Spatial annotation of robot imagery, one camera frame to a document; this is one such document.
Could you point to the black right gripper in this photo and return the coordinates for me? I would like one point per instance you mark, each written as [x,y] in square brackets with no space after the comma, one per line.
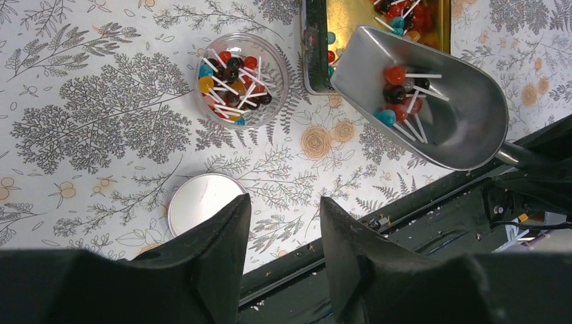
[543,168]

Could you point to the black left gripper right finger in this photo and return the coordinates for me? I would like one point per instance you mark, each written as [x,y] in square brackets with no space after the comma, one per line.
[374,280]

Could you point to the metal scoop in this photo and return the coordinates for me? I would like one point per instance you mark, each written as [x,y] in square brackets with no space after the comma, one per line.
[465,116]

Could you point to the white jar lid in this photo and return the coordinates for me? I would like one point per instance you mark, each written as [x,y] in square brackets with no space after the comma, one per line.
[199,199]

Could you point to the floral tablecloth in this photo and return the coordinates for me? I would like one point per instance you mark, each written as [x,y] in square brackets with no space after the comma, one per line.
[99,127]

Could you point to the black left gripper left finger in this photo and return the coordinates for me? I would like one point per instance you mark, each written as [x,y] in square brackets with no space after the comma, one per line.
[193,278]

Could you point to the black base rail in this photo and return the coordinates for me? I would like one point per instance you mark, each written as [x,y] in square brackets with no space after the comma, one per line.
[524,253]

